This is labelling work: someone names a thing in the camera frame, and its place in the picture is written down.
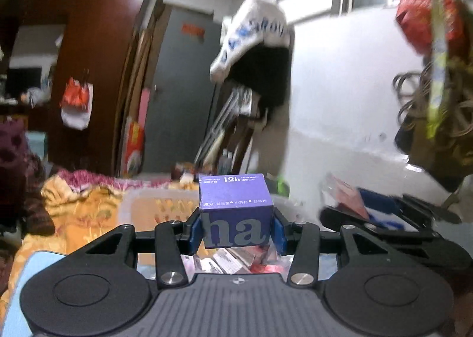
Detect orange white plastic bag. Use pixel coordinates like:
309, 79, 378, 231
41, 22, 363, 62
60, 77, 94, 131

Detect white plastic lattice basket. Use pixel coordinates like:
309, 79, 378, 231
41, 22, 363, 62
122, 188, 322, 280

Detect purple blue cardboard box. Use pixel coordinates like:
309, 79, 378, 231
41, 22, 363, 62
198, 173, 275, 249

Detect brown wooden wardrobe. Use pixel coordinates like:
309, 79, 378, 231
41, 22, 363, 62
0, 0, 158, 177

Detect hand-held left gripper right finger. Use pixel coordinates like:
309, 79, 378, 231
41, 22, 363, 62
271, 208, 401, 288

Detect grey metal door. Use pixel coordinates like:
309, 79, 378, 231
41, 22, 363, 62
142, 4, 224, 175

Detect yellow green strip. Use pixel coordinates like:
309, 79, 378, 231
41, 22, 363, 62
420, 0, 450, 139

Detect red hanging bag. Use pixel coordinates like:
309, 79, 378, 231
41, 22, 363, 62
395, 0, 465, 56

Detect metal crutches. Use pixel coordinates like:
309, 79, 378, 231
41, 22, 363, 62
194, 86, 256, 172

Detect colourful bedding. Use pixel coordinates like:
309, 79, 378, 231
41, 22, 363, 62
40, 169, 202, 254

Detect black monitor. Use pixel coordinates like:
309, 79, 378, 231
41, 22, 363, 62
7, 67, 44, 100

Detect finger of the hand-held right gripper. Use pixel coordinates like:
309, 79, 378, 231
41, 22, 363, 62
358, 187, 463, 226
319, 206, 375, 233

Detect grey coiled rope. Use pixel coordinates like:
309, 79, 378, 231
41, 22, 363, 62
391, 64, 473, 139

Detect olive brown hanging bag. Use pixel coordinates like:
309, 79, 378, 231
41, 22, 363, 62
393, 56, 473, 190

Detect white and black hoodie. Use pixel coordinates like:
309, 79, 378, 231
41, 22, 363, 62
209, 0, 295, 131

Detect pink packet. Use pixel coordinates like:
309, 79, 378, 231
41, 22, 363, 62
321, 173, 371, 220

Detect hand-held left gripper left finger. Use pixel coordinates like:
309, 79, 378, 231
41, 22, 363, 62
76, 209, 203, 289

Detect maroon clothing pile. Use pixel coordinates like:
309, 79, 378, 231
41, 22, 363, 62
0, 121, 57, 239

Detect leaning wooden boards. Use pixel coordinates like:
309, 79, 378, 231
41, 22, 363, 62
117, 0, 168, 179

